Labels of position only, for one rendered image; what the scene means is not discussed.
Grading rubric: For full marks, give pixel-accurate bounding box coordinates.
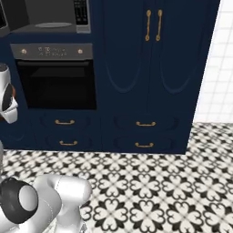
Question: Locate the gold drawer handle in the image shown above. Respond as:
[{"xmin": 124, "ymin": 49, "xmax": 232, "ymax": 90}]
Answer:
[
  {"xmin": 134, "ymin": 141, "xmax": 155, "ymax": 149},
  {"xmin": 58, "ymin": 139, "xmax": 79, "ymax": 147},
  {"xmin": 135, "ymin": 120, "xmax": 157, "ymax": 127},
  {"xmin": 54, "ymin": 118, "xmax": 76, "ymax": 127}
]

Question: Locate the grey microwave oven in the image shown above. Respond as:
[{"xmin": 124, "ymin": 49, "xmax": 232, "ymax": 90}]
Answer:
[{"xmin": 8, "ymin": 0, "xmax": 92, "ymax": 35}]

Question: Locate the black built-in oven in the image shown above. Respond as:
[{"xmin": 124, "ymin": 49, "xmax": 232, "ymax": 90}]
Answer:
[{"xmin": 9, "ymin": 43, "xmax": 98, "ymax": 111}]

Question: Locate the microwave door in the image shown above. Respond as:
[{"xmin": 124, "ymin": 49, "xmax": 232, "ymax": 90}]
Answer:
[{"xmin": 0, "ymin": 0, "xmax": 11, "ymax": 38}]

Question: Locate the navy drawer front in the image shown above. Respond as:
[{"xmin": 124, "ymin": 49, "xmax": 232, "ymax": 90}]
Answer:
[
  {"xmin": 34, "ymin": 132, "xmax": 103, "ymax": 152},
  {"xmin": 101, "ymin": 113, "xmax": 195, "ymax": 136},
  {"xmin": 101, "ymin": 133, "xmax": 190, "ymax": 155},
  {"xmin": 32, "ymin": 110, "xmax": 103, "ymax": 134}
]

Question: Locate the grey microwave turntable plate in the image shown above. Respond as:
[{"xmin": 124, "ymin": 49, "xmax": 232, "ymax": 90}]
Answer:
[{"xmin": 34, "ymin": 21, "xmax": 74, "ymax": 29}]

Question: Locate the gold cupboard door handle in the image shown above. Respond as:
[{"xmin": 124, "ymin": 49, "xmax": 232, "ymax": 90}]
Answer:
[
  {"xmin": 145, "ymin": 9, "xmax": 152, "ymax": 43},
  {"xmin": 155, "ymin": 8, "xmax": 164, "ymax": 43}
]

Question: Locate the navy tall cupboard door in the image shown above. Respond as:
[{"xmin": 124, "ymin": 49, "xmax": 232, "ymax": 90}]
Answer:
[
  {"xmin": 150, "ymin": 0, "xmax": 221, "ymax": 117},
  {"xmin": 100, "ymin": 0, "xmax": 152, "ymax": 116}
]

